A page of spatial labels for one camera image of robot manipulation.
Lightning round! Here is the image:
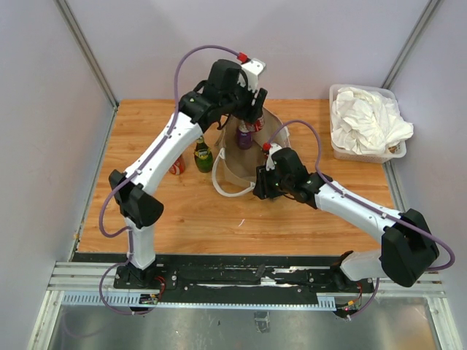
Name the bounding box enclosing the crumpled white cloth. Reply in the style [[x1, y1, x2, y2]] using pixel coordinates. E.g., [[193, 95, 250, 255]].
[[331, 86, 414, 155]]

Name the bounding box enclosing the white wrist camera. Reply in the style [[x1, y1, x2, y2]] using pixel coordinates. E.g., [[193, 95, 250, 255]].
[[238, 58, 266, 92], [263, 142, 282, 171]]

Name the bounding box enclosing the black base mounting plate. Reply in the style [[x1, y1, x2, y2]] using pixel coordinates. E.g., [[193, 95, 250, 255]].
[[113, 254, 374, 293]]

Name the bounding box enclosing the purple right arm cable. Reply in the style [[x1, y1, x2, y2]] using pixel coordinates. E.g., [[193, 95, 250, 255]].
[[264, 120, 456, 321]]

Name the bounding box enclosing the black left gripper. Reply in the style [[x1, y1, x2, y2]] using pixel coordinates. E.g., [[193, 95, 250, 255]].
[[222, 77, 268, 125]]

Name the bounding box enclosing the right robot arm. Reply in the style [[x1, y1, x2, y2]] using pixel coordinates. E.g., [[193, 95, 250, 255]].
[[253, 143, 439, 292]]

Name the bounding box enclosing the white plastic basket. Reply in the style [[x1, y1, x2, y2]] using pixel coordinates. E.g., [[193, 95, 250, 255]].
[[329, 84, 414, 164]]

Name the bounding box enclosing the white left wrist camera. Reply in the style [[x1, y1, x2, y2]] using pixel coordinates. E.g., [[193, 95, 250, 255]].
[[238, 58, 266, 92]]

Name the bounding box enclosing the tan canvas tote bag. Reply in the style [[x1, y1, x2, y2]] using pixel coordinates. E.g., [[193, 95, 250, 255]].
[[211, 108, 290, 198]]

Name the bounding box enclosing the aluminium rail frame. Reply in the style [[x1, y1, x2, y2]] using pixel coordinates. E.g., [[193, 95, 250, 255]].
[[28, 253, 463, 349]]

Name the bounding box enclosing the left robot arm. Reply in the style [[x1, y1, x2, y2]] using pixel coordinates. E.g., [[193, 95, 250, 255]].
[[109, 58, 267, 289]]

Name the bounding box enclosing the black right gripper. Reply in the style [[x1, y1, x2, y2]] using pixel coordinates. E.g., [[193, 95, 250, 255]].
[[252, 163, 293, 201]]

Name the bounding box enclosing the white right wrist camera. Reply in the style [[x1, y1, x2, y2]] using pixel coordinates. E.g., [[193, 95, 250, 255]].
[[263, 142, 282, 171]]

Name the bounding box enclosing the purple soda can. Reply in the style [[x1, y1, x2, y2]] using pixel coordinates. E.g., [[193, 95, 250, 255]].
[[236, 124, 252, 149]]

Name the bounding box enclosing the green glass bottle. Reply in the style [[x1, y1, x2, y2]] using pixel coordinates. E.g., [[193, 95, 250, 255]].
[[194, 136, 214, 173]]

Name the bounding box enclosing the red Coke can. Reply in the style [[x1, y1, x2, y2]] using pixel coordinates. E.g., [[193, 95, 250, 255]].
[[169, 155, 185, 175], [245, 113, 265, 133]]

